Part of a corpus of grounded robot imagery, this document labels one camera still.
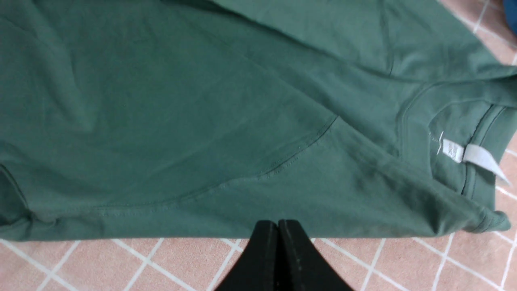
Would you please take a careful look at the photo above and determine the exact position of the pink checkered tablecloth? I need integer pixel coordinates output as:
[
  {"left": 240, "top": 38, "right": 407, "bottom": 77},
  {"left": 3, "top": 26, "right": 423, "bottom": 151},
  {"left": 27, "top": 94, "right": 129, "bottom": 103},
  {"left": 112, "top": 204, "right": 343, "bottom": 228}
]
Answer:
[{"left": 0, "top": 0, "right": 517, "bottom": 291}]

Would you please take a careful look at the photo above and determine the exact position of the blue crumpled garment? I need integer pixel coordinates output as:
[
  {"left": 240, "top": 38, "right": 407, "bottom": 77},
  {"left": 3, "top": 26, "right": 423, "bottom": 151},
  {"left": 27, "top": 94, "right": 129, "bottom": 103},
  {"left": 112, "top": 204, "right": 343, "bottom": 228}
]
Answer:
[{"left": 502, "top": 0, "right": 517, "bottom": 35}]

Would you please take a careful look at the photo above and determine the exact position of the green long-sleeve top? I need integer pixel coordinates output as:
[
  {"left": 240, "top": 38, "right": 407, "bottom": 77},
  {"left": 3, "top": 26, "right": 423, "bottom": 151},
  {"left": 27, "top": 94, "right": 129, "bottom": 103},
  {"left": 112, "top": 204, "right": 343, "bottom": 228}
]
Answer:
[{"left": 0, "top": 0, "right": 517, "bottom": 242}]

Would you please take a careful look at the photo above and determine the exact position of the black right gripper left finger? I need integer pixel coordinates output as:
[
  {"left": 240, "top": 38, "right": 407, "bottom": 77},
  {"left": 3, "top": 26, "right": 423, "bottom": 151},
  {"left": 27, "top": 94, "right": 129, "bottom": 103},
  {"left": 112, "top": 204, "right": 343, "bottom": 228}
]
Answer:
[{"left": 216, "top": 221, "right": 279, "bottom": 291}]

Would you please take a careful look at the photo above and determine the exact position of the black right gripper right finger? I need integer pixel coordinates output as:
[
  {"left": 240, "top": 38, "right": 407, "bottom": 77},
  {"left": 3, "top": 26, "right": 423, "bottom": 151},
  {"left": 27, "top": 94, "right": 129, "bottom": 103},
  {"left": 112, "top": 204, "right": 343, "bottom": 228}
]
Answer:
[{"left": 277, "top": 220, "right": 353, "bottom": 291}]

